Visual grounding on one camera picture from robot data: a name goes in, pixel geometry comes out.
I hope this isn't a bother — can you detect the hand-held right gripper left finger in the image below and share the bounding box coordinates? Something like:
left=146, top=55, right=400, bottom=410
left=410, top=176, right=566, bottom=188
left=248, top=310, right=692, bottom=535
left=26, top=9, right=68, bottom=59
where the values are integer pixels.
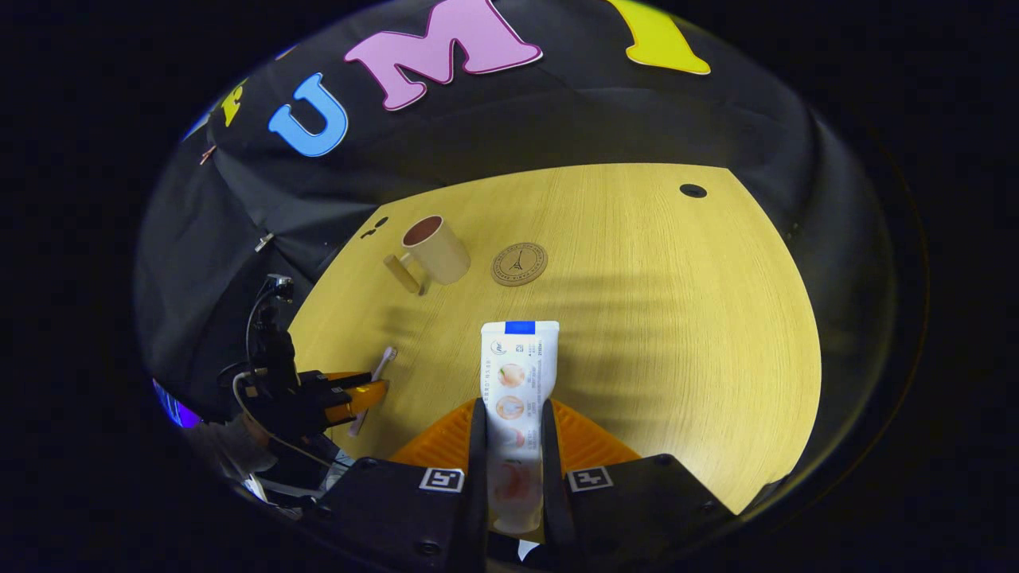
left=314, top=396, right=489, bottom=573

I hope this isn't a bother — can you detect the black backdrop cloth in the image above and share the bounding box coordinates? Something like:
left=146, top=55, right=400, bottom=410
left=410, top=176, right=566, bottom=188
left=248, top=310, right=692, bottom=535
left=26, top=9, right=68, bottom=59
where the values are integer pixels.
left=134, top=0, right=900, bottom=510

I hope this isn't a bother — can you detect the white toothpaste tube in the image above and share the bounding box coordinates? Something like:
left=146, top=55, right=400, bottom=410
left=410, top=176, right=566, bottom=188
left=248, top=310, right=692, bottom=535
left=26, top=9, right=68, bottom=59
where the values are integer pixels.
left=480, top=320, right=560, bottom=562

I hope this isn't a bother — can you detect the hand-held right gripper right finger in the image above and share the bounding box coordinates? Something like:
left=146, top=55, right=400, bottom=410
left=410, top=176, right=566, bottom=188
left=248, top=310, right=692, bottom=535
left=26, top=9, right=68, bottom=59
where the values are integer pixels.
left=540, top=396, right=737, bottom=570

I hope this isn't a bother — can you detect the wooden desktop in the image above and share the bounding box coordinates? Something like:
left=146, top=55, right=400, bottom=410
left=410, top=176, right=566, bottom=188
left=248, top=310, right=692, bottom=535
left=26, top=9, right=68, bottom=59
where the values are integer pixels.
left=287, top=163, right=822, bottom=550

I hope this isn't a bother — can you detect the round brown coaster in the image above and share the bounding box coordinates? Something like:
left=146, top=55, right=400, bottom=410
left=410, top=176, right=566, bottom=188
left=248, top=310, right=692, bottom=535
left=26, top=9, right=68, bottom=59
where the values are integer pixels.
left=490, top=242, right=549, bottom=287

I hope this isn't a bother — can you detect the white toothbrush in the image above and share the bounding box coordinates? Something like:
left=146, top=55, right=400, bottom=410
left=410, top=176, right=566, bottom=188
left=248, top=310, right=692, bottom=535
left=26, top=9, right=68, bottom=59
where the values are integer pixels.
left=349, top=345, right=399, bottom=437

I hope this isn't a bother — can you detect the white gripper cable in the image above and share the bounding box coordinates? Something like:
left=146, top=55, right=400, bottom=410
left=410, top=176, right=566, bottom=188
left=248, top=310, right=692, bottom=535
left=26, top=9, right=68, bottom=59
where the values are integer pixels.
left=231, top=368, right=341, bottom=472

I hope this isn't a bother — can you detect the beige cup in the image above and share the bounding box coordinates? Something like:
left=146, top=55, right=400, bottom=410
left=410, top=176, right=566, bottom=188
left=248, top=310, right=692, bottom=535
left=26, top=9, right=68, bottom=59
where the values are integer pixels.
left=384, top=215, right=471, bottom=296

